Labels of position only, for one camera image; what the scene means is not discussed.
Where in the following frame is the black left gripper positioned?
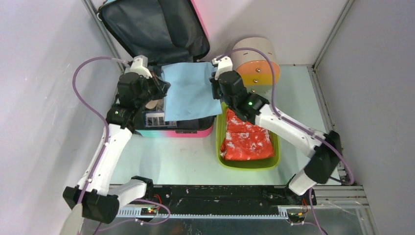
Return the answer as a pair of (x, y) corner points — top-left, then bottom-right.
(135, 70), (170, 109)

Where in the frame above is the light blue garment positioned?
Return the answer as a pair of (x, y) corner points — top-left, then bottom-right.
(161, 62), (222, 121)

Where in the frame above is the red white tie-dye garment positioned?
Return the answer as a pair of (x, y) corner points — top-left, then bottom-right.
(220, 109), (275, 161)

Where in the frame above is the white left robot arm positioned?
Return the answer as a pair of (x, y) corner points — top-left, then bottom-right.
(63, 72), (170, 224)

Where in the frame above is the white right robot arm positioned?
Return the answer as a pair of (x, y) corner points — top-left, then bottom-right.
(209, 70), (342, 205)

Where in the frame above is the beige orange round storage box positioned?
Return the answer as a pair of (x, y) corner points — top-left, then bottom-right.
(231, 37), (280, 95)

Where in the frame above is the green plastic bin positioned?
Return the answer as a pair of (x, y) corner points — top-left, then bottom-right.
(215, 102), (280, 170)

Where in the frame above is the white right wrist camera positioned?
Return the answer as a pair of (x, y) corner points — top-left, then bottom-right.
(211, 56), (233, 80)

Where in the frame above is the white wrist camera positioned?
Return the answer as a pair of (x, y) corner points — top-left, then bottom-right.
(211, 56), (233, 80)
(124, 55), (153, 79)

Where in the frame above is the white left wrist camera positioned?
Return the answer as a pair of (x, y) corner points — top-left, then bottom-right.
(124, 55), (153, 79)

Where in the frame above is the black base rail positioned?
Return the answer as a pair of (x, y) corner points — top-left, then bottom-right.
(152, 185), (317, 217)

